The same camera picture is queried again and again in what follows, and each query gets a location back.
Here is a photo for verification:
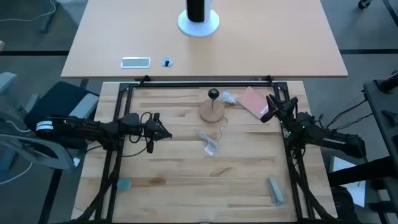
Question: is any grey rectangular block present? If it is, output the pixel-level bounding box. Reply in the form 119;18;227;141
268;177;285;206

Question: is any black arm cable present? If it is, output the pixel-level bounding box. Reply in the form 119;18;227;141
121;111;154;158

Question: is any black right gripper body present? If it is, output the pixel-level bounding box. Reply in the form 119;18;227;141
275;96;299;125

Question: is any black aluminium table frame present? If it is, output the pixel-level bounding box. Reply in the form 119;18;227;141
60;74;341;224

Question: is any dark office chair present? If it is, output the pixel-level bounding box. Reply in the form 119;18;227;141
0;72;100;175

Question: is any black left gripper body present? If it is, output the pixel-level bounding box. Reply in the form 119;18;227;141
118;112;162;154

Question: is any white light bulb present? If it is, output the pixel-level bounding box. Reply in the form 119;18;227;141
219;90;239;105

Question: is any wooden lamp stand black socket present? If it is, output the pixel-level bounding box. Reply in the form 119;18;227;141
198;88;225;124

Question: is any white paper sheet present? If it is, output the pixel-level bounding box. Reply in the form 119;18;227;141
329;155;368;208

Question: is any thin black cable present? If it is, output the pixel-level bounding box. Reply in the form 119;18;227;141
325;98;366;128
335;112;374;131

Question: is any grey round pad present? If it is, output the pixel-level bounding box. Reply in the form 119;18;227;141
117;177;132;192

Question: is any black equipment stand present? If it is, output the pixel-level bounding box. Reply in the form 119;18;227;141
326;70;398;224

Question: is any light wooden desk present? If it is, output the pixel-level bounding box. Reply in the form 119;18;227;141
60;0;349;78

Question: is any clear lamp cord bundle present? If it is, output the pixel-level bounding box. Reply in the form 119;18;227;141
198;117;229;157

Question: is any white floor cable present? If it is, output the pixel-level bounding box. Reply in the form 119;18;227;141
0;161;34;186
0;0;57;23

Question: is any black chair base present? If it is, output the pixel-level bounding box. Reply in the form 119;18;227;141
357;0;398;19

